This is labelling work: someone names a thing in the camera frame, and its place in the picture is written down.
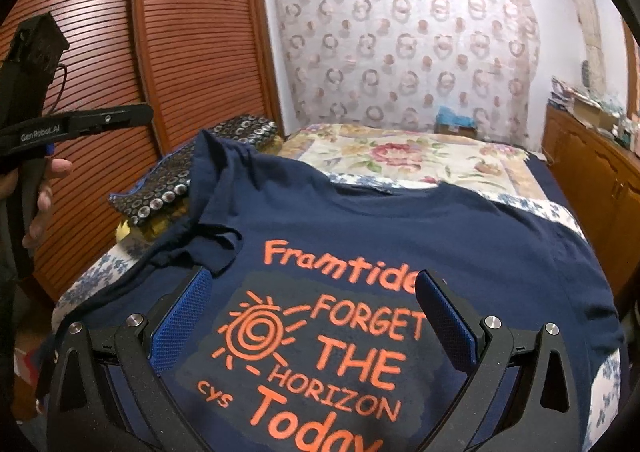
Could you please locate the navy printed t-shirt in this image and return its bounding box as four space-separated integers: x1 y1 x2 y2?
56 131 625 451

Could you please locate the person's left hand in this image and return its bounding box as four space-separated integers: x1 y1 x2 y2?
22 158 73 250

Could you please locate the blue floral white sheet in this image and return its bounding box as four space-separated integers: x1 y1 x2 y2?
52 172 623 451

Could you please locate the navy medallion patterned cloth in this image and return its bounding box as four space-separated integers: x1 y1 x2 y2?
108 114 279 228

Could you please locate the wooden louvered wardrobe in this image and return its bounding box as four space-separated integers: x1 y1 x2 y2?
1 0 281 299

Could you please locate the wooden sideboard cabinet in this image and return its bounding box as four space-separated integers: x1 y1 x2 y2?
542 105 640 302

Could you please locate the cardboard box with blue items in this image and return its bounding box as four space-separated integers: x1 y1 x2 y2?
434 106 477 139

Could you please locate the floral bed quilt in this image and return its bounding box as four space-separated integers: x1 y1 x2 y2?
279 124 547 200

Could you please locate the circle patterned curtain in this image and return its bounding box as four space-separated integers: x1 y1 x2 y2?
274 0 540 146

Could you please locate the beige tied side curtain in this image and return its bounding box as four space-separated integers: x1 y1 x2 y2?
574 0 606 96

